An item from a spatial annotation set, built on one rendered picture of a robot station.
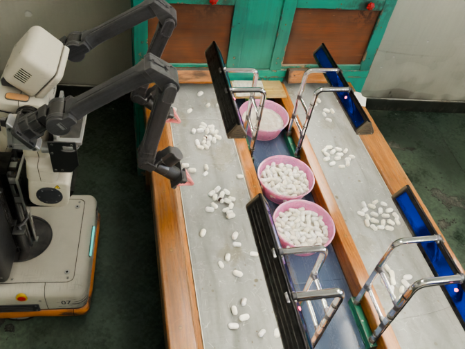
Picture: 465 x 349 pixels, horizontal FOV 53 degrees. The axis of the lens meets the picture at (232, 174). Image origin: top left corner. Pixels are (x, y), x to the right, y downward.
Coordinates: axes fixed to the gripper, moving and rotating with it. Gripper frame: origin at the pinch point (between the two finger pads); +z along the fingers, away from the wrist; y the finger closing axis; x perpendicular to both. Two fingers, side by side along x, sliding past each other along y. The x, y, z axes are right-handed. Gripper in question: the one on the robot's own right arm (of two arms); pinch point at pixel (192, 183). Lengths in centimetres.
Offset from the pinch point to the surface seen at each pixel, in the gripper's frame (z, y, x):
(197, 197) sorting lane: 10.5, 2.5, 6.6
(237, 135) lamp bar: 0.5, 6.5, -26.7
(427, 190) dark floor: 196, 58, -54
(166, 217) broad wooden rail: -2.3, -9.2, 14.1
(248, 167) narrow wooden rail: 28.6, 16.5, -11.9
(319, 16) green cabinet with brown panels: 39, 86, -72
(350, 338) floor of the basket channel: 50, -65, -20
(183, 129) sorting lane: 10.5, 46.8, 7.5
